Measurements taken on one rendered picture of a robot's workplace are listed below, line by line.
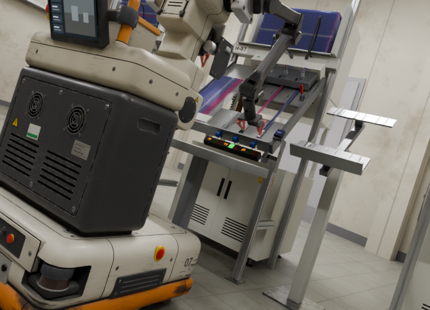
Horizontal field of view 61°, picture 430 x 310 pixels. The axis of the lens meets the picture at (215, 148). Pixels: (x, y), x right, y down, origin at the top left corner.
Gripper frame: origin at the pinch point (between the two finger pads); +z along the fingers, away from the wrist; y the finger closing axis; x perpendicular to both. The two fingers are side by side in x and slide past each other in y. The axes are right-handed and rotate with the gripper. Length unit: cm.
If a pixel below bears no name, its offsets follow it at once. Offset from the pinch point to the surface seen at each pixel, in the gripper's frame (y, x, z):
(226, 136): 19.1, -2.6, 10.8
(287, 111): 15, -68, 35
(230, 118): 24.2, -15.7, 8.7
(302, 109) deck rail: -9.5, -39.9, 9.4
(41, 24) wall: 791, -331, 144
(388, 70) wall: 11, -358, 151
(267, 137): -3.4, -8.6, 9.1
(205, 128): 33.5, -2.6, 9.6
